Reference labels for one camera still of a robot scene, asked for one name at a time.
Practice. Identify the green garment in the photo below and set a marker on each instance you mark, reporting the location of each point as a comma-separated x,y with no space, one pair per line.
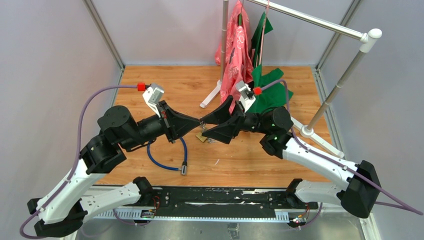
275,95

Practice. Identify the silver padlock keys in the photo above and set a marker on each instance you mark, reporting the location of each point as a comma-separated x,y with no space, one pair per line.
211,141

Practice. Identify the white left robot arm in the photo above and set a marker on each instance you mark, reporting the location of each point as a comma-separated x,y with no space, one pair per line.
66,208

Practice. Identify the brass padlock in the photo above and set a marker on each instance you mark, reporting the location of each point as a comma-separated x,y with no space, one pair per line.
200,136

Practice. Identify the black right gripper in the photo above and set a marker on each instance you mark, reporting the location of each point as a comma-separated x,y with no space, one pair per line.
224,132

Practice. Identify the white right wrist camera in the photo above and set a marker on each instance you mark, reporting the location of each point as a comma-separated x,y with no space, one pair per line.
246,96

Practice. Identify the pink clothes hanger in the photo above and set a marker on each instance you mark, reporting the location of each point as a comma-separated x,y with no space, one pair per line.
261,42

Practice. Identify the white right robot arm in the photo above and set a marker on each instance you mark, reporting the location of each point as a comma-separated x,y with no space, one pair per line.
353,186

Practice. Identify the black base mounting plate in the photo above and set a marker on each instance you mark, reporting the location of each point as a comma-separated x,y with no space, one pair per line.
225,202

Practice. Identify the metal clothes rack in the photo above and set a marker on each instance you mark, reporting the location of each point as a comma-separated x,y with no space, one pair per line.
368,40

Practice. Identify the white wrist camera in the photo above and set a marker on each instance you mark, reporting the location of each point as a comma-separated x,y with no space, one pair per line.
152,96
246,96

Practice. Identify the aluminium frame rail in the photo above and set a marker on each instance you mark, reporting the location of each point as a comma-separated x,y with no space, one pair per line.
92,10

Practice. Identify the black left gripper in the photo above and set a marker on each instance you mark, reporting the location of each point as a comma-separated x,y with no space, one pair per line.
176,123

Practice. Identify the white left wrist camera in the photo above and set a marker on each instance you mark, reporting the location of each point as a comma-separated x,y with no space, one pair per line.
152,96

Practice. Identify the pink patterned garment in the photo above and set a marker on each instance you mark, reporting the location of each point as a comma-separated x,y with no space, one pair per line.
238,63

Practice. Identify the small silver cable-lock keys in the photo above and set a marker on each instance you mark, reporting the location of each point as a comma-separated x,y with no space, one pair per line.
203,127

